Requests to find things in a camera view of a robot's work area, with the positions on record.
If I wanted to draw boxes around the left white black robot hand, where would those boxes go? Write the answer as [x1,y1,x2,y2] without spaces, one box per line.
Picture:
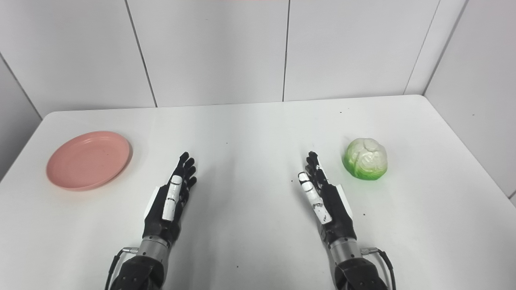
[142,152,198,244]

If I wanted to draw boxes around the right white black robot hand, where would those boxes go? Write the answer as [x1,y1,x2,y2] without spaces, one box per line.
[298,151,358,245]

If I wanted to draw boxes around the green white toy cabbage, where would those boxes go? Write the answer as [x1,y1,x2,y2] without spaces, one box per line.
[342,138,388,181]

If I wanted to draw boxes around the pink round plate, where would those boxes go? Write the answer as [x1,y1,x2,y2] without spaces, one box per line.
[46,131,133,191]

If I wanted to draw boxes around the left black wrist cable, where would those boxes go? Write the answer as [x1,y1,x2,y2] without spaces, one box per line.
[105,247,139,290]

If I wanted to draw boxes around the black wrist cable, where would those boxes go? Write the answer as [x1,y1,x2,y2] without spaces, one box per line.
[105,247,139,290]
[360,247,396,290]

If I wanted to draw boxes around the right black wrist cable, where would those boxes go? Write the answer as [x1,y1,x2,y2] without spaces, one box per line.
[360,247,396,290]

